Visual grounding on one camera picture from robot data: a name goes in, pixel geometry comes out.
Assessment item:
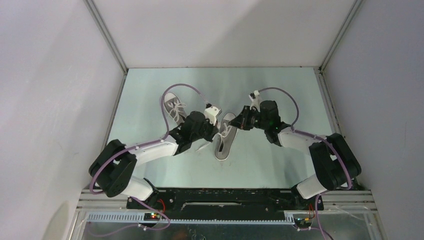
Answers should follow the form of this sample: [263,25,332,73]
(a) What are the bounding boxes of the purple cable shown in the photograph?
[255,87,354,240]
[89,83,210,238]

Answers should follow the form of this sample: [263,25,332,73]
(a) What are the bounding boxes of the grey sneaker tied laces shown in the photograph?
[163,92,187,125]

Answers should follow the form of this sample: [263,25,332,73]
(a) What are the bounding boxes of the grey sneaker laces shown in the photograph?
[212,112,238,162]
[163,92,187,125]

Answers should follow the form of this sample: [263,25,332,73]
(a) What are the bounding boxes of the controller board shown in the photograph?
[143,212,162,222]
[293,217,315,230]

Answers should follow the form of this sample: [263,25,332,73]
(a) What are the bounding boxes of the grey slotted cable duct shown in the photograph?
[86,211,296,226]

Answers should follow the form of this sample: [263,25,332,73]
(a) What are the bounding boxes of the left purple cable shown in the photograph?
[89,83,210,238]

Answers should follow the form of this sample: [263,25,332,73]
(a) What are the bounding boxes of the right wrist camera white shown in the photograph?
[249,90,262,112]

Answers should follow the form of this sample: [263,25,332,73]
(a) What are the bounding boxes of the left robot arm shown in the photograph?
[88,106,220,208]

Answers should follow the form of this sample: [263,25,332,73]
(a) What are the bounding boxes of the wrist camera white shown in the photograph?
[203,103,222,126]
[249,90,262,112]

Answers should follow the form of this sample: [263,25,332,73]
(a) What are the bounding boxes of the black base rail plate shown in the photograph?
[146,187,324,221]

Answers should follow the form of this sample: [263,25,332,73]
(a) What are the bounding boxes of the right controller board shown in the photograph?
[293,217,315,230]

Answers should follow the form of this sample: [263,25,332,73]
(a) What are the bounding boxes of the left controller board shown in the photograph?
[143,212,162,222]

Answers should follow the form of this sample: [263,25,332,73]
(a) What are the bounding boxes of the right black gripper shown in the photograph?
[228,105,269,131]

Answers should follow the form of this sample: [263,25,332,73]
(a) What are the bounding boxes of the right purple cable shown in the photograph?
[255,87,354,240]

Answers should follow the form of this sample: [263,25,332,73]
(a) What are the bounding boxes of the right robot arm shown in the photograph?
[229,100,362,209]

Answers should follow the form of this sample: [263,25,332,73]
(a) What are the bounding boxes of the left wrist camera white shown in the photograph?
[203,103,222,126]

